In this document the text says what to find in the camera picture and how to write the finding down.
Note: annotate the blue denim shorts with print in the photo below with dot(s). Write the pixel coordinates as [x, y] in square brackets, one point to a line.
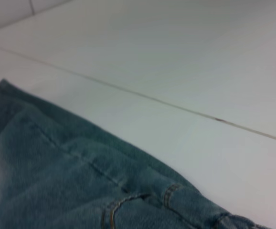
[56, 179]

